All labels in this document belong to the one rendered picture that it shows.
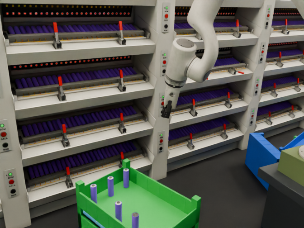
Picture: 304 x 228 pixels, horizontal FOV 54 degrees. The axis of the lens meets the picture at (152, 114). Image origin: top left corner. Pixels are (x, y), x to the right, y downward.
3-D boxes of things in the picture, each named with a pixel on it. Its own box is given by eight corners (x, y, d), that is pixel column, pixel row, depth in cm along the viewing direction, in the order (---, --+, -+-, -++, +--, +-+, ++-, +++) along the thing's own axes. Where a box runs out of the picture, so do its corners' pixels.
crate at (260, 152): (270, 194, 149) (284, 193, 150) (277, 159, 142) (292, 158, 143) (244, 163, 177) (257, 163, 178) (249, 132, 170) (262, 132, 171)
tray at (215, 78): (250, 78, 177) (257, 65, 171) (168, 93, 145) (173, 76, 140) (228, 61, 189) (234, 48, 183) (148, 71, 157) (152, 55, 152)
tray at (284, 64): (315, 68, 213) (325, 50, 205) (260, 77, 182) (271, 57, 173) (292, 53, 226) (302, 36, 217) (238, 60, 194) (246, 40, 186)
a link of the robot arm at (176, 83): (187, 84, 106) (185, 90, 108) (187, 70, 112) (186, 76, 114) (164, 79, 106) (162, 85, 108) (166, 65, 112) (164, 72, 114)
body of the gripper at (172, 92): (184, 89, 107) (177, 111, 114) (185, 73, 114) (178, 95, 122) (164, 84, 107) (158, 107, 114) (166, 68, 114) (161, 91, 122)
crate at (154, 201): (199, 221, 83) (201, 197, 80) (149, 263, 69) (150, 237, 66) (126, 178, 102) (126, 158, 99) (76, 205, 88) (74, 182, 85)
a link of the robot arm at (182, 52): (193, 76, 110) (173, 64, 113) (203, 45, 101) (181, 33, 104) (182, 85, 105) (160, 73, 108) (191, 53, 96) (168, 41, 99)
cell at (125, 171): (130, 186, 97) (130, 169, 95) (125, 188, 96) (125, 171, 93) (126, 184, 98) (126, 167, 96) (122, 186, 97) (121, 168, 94)
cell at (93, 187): (98, 203, 88) (97, 185, 86) (93, 206, 87) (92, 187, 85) (94, 200, 90) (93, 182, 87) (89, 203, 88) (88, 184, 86)
